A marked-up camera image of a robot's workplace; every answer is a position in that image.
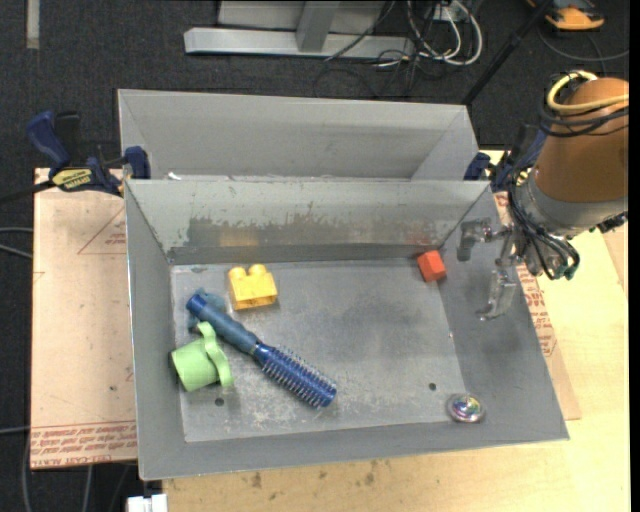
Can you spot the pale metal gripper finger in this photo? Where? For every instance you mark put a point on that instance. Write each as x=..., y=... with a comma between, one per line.
x=470, y=235
x=501, y=295

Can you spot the orange-red cube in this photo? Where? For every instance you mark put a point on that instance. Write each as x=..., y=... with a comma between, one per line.
x=431, y=266

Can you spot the grey metal bin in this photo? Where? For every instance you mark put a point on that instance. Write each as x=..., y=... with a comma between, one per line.
x=350, y=325

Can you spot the yellow toy building block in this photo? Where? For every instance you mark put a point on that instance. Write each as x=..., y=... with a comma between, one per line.
x=251, y=289

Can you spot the blue hairbrush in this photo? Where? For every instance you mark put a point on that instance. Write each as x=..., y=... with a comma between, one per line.
x=280, y=357

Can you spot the light green plastic cup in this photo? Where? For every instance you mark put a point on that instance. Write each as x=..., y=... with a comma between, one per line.
x=197, y=362

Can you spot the brown cardboard board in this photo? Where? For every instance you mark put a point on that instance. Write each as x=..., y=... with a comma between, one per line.
x=80, y=320

